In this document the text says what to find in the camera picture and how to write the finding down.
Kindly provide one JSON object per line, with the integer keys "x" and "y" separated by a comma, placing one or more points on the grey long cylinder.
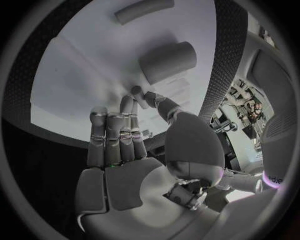
{"x": 144, "y": 11}

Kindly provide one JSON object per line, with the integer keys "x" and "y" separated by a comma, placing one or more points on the cluttered workshop desk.
{"x": 248, "y": 108}

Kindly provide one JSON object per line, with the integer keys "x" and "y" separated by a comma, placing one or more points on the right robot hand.
{"x": 126, "y": 187}

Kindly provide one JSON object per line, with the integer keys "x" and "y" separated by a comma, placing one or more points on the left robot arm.
{"x": 243, "y": 181}

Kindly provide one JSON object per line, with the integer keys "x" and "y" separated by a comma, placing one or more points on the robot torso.
{"x": 278, "y": 146}

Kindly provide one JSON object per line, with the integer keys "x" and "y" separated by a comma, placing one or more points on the white task board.
{"x": 93, "y": 56}

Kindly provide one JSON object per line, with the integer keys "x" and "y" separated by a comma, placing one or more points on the grey short cylinder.
{"x": 167, "y": 62}

